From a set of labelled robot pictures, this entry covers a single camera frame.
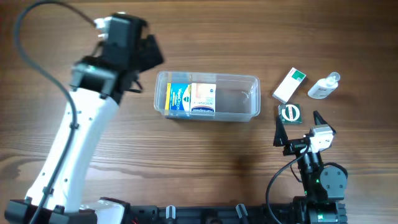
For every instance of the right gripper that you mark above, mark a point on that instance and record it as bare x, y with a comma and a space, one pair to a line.
298, 146

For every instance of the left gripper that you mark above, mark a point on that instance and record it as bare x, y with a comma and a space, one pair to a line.
152, 52

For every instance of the blue yellow VapoDrops box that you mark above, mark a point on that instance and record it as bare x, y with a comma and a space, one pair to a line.
177, 102

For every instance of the white Hansaplast box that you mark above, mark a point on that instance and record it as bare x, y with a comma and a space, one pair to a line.
203, 98

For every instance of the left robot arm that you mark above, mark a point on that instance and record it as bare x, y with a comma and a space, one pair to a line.
98, 83

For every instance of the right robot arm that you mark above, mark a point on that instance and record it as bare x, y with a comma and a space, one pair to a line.
324, 183

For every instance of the clear plastic container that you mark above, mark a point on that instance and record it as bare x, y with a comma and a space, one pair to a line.
238, 97

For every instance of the green round-logo box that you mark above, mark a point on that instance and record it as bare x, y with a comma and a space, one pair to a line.
290, 113

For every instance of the white dropper bottle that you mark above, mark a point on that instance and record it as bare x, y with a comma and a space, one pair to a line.
324, 86

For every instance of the white green medicine box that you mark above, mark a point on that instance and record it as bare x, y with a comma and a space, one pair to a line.
289, 85

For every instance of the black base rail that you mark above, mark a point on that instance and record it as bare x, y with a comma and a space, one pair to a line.
217, 214

